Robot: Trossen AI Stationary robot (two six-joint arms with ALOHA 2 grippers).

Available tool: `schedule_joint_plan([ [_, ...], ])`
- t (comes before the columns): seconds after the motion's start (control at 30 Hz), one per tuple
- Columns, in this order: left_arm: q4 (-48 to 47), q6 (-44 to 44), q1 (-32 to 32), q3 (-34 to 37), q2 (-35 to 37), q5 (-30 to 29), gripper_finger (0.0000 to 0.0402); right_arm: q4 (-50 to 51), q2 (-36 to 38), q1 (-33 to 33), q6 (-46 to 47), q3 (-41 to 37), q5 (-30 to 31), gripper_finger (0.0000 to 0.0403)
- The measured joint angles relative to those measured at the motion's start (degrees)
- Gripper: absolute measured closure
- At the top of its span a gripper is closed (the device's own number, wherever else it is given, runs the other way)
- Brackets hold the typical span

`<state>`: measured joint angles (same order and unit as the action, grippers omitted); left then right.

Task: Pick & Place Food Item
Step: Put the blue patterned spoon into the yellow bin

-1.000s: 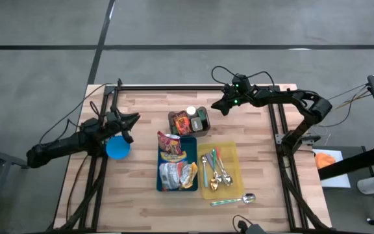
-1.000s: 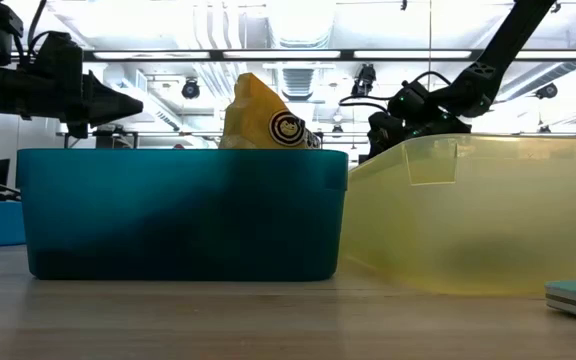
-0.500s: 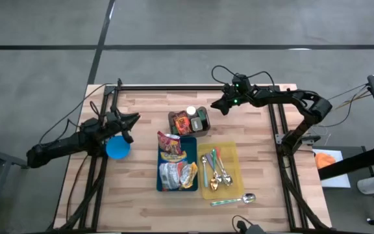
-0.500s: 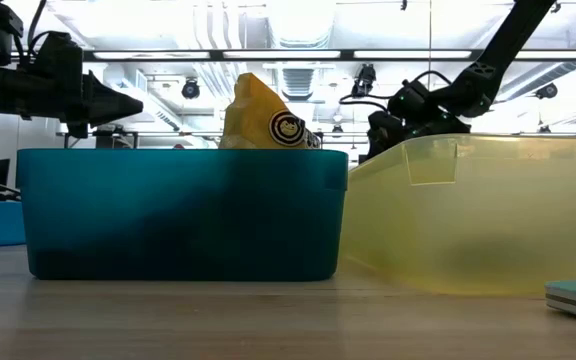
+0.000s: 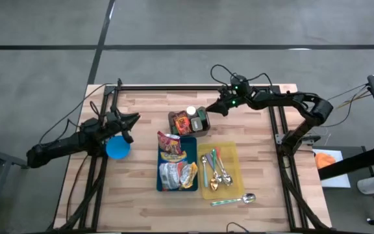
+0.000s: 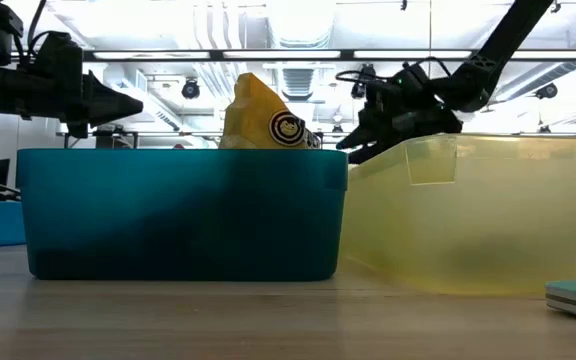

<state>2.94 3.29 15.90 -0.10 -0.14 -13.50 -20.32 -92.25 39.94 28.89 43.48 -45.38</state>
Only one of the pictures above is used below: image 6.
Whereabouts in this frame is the yellow ramen noodle pack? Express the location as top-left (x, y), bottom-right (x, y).
top-left (217, 72), bottom-right (323, 150)

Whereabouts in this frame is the yellow translucent plastic bin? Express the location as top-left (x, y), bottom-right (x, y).
top-left (337, 132), bottom-right (576, 297)

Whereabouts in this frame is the teal blue plastic bin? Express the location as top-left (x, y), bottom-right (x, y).
top-left (16, 148), bottom-right (349, 282)

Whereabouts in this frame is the black horizontal rail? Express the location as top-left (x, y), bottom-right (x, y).
top-left (56, 130), bottom-right (576, 139)

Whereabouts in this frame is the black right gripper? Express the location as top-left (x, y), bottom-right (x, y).
top-left (336, 60), bottom-right (464, 165)

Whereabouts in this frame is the black hanging ceiling camera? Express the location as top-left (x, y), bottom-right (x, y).
top-left (535, 82), bottom-right (559, 100)
top-left (350, 63), bottom-right (378, 100)
top-left (181, 77), bottom-right (202, 100)

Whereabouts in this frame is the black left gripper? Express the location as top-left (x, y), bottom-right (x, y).
top-left (27, 30), bottom-right (145, 140)

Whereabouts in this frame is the silver ventilation duct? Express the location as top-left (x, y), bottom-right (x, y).
top-left (267, 0), bottom-right (337, 101)

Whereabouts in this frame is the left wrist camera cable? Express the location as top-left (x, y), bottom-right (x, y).
top-left (15, 0), bottom-right (49, 61)

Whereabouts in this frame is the black framed ceiling light strip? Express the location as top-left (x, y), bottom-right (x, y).
top-left (80, 48), bottom-right (576, 62)

